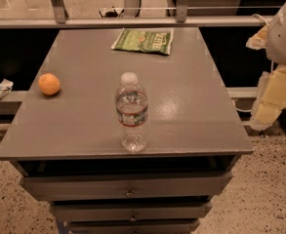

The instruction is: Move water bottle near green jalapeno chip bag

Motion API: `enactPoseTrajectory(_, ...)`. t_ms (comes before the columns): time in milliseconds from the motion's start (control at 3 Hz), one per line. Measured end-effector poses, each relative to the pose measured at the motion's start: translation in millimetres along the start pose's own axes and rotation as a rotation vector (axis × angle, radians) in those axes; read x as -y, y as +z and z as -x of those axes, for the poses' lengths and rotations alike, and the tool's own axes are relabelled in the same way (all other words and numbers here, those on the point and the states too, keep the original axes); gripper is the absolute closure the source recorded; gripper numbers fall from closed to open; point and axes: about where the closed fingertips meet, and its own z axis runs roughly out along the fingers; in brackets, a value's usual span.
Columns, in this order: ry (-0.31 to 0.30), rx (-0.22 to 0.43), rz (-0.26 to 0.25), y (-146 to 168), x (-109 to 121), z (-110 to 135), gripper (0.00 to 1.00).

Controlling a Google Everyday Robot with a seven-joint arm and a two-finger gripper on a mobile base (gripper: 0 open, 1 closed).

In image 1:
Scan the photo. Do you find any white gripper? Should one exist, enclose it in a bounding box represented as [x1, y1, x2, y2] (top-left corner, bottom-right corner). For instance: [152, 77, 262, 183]
[246, 2, 286, 131]

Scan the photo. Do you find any clear plastic water bottle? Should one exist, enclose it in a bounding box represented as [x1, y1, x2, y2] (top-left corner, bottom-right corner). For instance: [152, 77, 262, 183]
[115, 72, 148, 153]

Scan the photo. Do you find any green jalapeno chip bag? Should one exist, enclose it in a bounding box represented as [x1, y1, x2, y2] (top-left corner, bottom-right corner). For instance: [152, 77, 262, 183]
[111, 29, 174, 56]

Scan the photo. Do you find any top grey drawer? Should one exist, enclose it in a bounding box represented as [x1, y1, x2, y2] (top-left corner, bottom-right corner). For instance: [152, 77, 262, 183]
[20, 172, 232, 202]

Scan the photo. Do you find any grey drawer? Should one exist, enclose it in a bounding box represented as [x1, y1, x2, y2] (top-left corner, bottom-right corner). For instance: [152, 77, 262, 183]
[50, 202, 212, 222]
[69, 219, 199, 234]
[20, 172, 232, 202]

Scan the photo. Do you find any middle grey drawer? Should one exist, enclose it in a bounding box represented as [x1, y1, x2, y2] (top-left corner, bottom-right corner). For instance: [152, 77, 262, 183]
[50, 202, 212, 222]

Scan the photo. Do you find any bottom grey drawer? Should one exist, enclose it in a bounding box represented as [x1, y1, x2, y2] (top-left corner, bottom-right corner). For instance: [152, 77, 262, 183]
[69, 219, 199, 234]

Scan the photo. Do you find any grey drawer cabinet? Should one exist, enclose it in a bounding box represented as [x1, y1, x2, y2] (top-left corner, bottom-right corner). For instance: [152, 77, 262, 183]
[0, 27, 252, 234]

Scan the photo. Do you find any orange fruit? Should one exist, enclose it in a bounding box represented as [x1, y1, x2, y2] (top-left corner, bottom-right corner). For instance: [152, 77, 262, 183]
[38, 73, 61, 96]

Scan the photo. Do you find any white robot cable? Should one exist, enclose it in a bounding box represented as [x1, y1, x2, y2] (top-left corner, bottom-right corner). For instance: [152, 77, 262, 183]
[251, 13, 269, 26]

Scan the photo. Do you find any black object behind rail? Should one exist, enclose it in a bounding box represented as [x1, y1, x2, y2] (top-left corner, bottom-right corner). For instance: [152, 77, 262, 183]
[99, 8, 124, 18]

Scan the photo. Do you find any metal frame rail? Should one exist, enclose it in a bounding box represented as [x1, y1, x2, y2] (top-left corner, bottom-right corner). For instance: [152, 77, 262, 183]
[0, 0, 272, 29]

